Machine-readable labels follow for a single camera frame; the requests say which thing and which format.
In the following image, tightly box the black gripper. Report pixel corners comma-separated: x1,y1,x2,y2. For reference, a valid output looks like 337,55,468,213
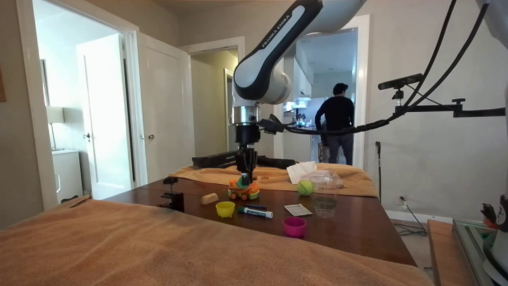
235,126,260,188

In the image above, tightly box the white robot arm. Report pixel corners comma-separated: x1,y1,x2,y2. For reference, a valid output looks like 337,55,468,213
232,0,365,185

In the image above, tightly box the yellow bowl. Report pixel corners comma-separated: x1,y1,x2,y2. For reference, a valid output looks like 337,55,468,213
216,202,235,218

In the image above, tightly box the yellow-green tennis ball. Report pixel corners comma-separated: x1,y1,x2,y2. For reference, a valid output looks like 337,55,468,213
297,180,314,198

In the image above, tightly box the pink bowl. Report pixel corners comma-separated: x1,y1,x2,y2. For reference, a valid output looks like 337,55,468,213
283,218,306,239

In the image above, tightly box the orange toy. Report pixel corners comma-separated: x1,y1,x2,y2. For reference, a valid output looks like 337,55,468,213
229,182,260,202

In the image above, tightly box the black dark cloth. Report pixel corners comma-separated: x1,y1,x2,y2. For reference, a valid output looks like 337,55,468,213
257,156,297,169

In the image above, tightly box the black long case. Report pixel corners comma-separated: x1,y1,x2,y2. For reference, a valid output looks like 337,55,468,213
192,151,237,169

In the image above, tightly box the wooden block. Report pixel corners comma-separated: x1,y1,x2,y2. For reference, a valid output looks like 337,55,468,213
200,193,219,205

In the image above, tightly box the marker pen with green cap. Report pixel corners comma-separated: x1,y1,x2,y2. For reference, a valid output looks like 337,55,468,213
238,207,273,220

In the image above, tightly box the white card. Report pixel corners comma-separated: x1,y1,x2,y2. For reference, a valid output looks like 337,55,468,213
284,204,311,218

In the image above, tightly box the clear plastic container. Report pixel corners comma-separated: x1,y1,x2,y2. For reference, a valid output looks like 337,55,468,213
310,170,343,191

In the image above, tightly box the black clamp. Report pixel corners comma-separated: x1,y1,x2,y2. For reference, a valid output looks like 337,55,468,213
162,177,184,212

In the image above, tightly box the clear glass cup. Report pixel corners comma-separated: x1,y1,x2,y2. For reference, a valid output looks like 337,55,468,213
314,196,337,218

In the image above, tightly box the orange towel far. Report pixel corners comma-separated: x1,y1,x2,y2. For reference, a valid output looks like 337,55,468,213
175,163,379,198

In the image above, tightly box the person in dark clothes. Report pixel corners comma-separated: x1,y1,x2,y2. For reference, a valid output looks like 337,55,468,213
314,83,354,166

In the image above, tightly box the white open door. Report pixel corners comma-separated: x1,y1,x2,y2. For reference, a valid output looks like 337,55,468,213
138,34,195,183

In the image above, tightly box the black stand pole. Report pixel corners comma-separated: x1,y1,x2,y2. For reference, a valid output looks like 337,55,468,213
375,142,383,204

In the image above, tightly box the orange towel foreground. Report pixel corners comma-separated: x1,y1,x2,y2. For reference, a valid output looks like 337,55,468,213
0,201,432,286

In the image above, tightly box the black camera on boom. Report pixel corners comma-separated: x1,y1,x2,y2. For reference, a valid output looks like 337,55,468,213
378,74,424,91

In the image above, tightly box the black cable bundle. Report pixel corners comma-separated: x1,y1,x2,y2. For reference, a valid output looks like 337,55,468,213
257,0,491,137

